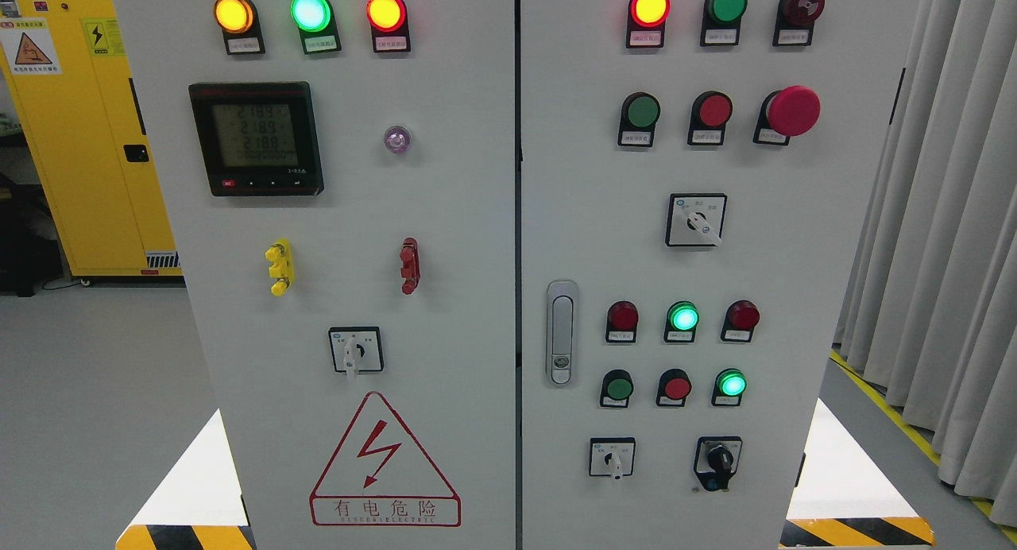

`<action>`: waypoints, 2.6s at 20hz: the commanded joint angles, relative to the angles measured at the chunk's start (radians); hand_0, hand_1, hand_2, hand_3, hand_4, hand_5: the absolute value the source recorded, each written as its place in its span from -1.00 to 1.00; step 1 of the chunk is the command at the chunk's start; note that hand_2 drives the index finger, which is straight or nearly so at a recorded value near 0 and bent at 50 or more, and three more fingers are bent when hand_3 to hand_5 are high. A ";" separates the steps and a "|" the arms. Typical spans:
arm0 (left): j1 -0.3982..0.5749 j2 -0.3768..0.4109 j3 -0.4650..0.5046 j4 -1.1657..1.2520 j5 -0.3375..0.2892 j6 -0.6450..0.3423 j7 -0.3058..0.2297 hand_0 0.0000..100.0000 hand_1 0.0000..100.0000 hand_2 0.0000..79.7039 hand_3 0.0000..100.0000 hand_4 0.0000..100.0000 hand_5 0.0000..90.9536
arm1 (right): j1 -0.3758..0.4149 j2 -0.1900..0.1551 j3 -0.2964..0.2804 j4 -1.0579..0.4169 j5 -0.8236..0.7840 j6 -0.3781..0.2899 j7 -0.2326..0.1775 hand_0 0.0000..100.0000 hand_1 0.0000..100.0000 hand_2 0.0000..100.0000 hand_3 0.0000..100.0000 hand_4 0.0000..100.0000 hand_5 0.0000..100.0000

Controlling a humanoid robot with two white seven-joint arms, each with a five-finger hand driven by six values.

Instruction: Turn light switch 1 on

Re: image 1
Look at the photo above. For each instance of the white rotary switch door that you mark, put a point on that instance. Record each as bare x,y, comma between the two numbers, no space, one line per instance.
356,350

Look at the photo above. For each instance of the grey electrical control cabinet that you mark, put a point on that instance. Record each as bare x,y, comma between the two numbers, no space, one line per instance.
514,179

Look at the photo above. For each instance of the red terminal connector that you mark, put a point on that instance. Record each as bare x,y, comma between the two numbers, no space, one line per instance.
410,271

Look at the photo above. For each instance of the dark red indicator middle left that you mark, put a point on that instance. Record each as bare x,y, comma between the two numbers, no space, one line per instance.
621,324

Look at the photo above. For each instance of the dark red indicator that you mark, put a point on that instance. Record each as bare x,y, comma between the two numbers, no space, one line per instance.
621,324
740,321

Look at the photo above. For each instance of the small clear purple lamp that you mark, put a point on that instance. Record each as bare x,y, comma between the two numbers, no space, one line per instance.
397,140

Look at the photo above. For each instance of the green lit indicator middle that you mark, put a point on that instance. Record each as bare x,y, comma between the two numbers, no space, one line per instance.
681,323

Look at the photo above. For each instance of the green push button upper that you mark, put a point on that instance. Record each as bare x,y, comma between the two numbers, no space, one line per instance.
640,112

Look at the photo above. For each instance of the red push button lower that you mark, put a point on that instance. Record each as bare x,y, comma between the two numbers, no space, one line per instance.
673,389

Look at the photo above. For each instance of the red push button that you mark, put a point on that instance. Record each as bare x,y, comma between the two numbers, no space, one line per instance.
673,389
709,115

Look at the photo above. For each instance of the yellow terminal connector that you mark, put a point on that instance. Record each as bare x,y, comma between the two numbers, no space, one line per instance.
281,269

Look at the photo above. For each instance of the dark red indicator middle right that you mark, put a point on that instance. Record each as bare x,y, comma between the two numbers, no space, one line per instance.
740,321

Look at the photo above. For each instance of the red electric hazard warning sticker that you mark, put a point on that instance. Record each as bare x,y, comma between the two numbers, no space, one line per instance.
380,475

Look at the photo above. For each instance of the green lit push button lower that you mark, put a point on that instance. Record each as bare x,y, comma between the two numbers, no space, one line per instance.
729,386

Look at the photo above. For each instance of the red push button upper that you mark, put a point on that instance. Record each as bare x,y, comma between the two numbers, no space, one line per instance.
709,115

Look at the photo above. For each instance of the red indicator light top left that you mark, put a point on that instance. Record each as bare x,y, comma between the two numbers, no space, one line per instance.
389,26

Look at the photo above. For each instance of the black digital power meter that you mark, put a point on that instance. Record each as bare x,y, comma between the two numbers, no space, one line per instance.
258,139

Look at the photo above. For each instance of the red lit indicator right door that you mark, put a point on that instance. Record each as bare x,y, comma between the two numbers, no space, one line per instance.
646,23

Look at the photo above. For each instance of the green indicator light top left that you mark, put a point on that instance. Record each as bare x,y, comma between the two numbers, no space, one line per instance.
316,26

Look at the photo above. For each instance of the red emergency stop mushroom button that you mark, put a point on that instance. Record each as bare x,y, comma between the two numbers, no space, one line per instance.
787,113

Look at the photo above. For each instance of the green unlit indicator top right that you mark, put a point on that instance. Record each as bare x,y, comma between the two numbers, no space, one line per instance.
721,22

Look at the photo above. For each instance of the amber indicator light top left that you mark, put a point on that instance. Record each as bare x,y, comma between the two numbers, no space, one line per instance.
239,22

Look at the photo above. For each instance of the dark red buzzer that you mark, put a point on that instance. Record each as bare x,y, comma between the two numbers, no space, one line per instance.
794,22

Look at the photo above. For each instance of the grey curtain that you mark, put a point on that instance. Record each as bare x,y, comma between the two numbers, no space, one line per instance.
930,312

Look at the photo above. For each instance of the yellow safety storage cabinet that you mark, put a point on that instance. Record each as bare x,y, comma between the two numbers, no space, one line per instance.
66,63

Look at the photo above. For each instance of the silver cabinet door handle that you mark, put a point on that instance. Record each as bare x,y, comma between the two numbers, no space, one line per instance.
560,315

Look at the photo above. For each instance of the white rotary switch upper right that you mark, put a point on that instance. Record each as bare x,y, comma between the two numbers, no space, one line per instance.
695,220

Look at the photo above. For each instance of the white rotary switch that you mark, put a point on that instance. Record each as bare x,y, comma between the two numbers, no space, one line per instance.
695,220
611,457

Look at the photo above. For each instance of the white rotary switch lower right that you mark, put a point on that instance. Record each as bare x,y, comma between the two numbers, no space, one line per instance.
611,457

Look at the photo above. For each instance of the black selector knob switch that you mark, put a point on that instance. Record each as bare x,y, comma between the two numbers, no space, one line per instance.
716,461

